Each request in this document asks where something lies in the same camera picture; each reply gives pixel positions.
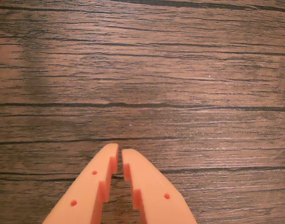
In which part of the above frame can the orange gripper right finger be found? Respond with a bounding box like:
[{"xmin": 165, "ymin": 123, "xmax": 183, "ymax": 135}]
[{"xmin": 121, "ymin": 148, "xmax": 197, "ymax": 224}]

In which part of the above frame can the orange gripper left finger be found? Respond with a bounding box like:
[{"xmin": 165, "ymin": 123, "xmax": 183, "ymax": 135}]
[{"xmin": 41, "ymin": 143, "xmax": 119, "ymax": 224}]

